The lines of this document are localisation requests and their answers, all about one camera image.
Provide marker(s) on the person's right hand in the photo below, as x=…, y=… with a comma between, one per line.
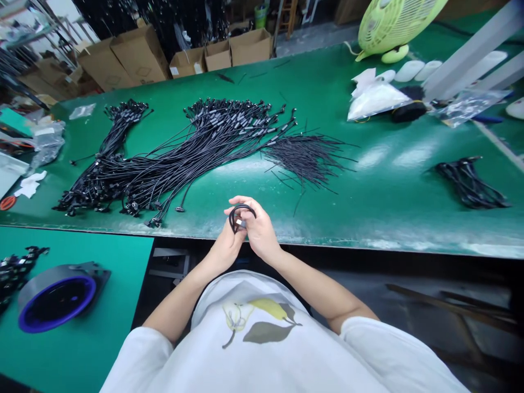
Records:
x=264, y=233

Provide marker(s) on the person's left hand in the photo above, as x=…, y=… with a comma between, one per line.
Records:
x=223, y=247

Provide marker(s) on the person's right fingers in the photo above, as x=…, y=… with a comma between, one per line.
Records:
x=250, y=203

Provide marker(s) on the person's left fingers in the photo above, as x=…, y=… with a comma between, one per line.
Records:
x=230, y=227

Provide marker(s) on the pile of thin black ties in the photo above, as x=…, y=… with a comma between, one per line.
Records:
x=311, y=157

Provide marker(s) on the person's body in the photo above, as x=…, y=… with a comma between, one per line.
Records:
x=282, y=352

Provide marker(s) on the small open cardboard box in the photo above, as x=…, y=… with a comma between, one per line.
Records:
x=186, y=63
x=218, y=56

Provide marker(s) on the wide open cardboard box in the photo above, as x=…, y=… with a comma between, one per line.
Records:
x=251, y=47

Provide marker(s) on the white plastic bag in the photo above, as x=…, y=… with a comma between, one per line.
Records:
x=374, y=102

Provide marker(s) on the crumpled white paper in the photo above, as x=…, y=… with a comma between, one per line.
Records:
x=366, y=80

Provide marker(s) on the grey round holder blue rim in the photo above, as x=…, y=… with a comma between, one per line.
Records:
x=61, y=294

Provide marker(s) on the black fibre bundle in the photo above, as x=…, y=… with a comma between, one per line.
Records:
x=409, y=110

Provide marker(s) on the small clear plastic bag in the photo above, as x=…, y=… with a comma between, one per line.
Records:
x=82, y=111

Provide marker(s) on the tall open cardboard box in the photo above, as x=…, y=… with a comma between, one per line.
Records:
x=131, y=57

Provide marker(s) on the wooden stool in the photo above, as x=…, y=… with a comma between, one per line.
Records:
x=288, y=18

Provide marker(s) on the green mat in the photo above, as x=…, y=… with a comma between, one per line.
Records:
x=82, y=352

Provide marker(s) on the crumpled clear plastic bag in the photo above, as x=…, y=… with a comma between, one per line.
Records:
x=47, y=143

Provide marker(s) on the white cloth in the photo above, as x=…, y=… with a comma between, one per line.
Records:
x=30, y=184

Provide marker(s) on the white plastic roll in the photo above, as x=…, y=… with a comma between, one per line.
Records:
x=429, y=69
x=408, y=70

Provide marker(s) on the heap of black connectors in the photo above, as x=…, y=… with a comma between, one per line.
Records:
x=16, y=270

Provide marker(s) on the white box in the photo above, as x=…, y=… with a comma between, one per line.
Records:
x=10, y=174

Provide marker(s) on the light green table fan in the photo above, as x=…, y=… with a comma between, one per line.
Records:
x=393, y=24

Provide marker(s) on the stack of flat cardboard boxes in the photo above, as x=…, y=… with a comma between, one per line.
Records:
x=53, y=80

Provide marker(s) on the clear bag of small parts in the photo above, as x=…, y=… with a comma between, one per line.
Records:
x=470, y=106

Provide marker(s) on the white round object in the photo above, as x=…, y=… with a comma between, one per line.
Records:
x=516, y=109

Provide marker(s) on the white metal frame posts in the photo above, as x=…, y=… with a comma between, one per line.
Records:
x=470, y=49

